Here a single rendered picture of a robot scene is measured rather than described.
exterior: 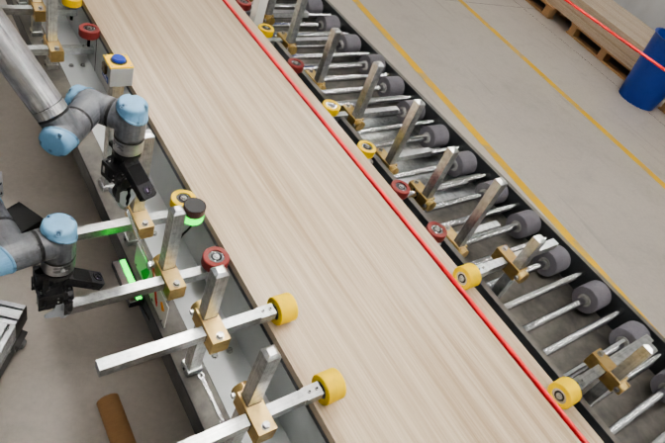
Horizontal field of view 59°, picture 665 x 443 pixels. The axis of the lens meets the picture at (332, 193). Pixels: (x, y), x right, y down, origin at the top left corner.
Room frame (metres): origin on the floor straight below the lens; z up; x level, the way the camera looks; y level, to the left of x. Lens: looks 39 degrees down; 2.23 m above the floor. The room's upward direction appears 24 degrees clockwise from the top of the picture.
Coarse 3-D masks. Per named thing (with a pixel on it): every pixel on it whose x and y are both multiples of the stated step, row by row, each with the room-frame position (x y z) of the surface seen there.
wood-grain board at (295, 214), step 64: (128, 0) 2.30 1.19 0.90; (192, 0) 2.55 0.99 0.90; (192, 64) 2.03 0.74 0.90; (256, 64) 2.23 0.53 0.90; (192, 128) 1.65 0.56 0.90; (256, 128) 1.80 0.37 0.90; (320, 128) 1.98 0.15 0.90; (192, 192) 1.34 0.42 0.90; (256, 192) 1.47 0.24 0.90; (320, 192) 1.60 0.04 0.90; (384, 192) 1.75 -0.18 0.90; (256, 256) 1.20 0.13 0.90; (320, 256) 1.31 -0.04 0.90; (384, 256) 1.43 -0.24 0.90; (448, 256) 1.56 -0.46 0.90; (320, 320) 1.07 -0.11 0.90; (384, 320) 1.17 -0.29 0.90; (448, 320) 1.27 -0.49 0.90; (384, 384) 0.96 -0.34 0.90; (448, 384) 1.05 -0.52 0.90; (512, 384) 1.14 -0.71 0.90
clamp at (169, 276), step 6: (156, 258) 1.07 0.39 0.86; (156, 264) 1.05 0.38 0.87; (156, 270) 1.05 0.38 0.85; (162, 270) 1.04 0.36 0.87; (168, 270) 1.04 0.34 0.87; (174, 270) 1.05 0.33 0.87; (156, 276) 1.04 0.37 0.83; (162, 276) 1.02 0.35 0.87; (168, 276) 1.03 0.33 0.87; (174, 276) 1.03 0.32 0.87; (180, 276) 1.04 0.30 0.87; (168, 282) 1.01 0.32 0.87; (180, 282) 1.02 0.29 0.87; (168, 288) 0.99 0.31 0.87; (174, 288) 1.00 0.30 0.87; (180, 288) 1.01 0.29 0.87; (168, 294) 0.98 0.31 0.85; (174, 294) 0.99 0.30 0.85; (180, 294) 1.01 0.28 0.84; (168, 300) 0.98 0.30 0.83
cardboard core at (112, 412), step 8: (104, 400) 1.00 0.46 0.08; (112, 400) 1.01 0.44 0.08; (120, 400) 1.03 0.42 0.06; (104, 408) 0.98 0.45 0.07; (112, 408) 0.98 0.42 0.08; (120, 408) 1.00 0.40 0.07; (104, 416) 0.96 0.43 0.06; (112, 416) 0.96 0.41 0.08; (120, 416) 0.97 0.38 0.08; (104, 424) 0.94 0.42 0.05; (112, 424) 0.94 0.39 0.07; (120, 424) 0.94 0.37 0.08; (128, 424) 0.96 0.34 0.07; (112, 432) 0.91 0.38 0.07; (120, 432) 0.92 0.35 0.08; (128, 432) 0.93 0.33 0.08; (112, 440) 0.89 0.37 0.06; (120, 440) 0.90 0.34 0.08; (128, 440) 0.91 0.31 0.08
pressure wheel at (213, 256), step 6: (216, 246) 1.17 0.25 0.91; (204, 252) 1.13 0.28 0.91; (210, 252) 1.14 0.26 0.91; (216, 252) 1.15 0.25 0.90; (222, 252) 1.15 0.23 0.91; (204, 258) 1.11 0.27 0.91; (210, 258) 1.12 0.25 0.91; (216, 258) 1.12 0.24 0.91; (222, 258) 1.13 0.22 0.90; (228, 258) 1.14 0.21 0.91; (204, 264) 1.10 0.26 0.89; (210, 264) 1.09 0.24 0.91; (216, 264) 1.10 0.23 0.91; (222, 264) 1.11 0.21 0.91; (228, 264) 1.13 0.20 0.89
